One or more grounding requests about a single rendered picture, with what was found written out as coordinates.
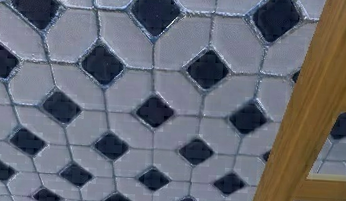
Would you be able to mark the light wooden chair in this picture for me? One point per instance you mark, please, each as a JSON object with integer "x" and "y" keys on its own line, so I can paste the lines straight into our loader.
{"x": 318, "y": 97}

